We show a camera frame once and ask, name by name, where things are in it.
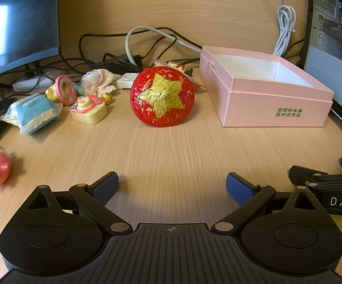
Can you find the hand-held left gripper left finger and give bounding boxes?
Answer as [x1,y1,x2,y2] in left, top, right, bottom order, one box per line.
[26,172,133,235]

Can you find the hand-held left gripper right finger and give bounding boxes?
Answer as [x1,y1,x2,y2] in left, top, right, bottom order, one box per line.
[214,172,319,234]

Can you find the yellow toy camera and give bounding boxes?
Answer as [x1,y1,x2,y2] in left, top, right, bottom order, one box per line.
[70,95,108,124]

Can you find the pink cardboard box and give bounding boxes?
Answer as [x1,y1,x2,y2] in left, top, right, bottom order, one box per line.
[200,46,334,128]

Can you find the yellow toy with pink lid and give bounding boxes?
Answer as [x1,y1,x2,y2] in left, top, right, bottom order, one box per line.
[45,75,77,105]

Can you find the blue tissue packet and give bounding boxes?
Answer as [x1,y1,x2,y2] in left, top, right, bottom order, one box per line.
[1,94,63,134]

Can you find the white plug adapter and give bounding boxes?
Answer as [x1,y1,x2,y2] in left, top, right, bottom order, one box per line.
[115,73,140,90]

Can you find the pink lace cloth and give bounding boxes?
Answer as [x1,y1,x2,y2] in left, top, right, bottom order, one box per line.
[81,69,121,97]

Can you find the black power adapter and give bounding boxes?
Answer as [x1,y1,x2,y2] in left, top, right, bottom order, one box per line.
[96,53,144,74]

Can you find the white power strip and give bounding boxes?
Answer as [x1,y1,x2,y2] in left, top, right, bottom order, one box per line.
[12,70,83,93]

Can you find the computer case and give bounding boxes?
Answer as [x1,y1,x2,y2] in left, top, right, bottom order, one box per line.
[303,0,342,141]

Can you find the small figure toy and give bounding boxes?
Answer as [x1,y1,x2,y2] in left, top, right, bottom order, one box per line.
[152,57,194,76]

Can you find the black computer monitor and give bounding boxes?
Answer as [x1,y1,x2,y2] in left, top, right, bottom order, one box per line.
[0,0,61,83]

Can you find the black cables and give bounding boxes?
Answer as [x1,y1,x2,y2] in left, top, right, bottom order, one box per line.
[79,32,202,66]

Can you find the white coiled cable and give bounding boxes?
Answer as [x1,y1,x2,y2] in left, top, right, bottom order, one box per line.
[273,0,297,57]

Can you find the grey cable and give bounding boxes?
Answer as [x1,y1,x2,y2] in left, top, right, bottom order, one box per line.
[125,26,203,66]

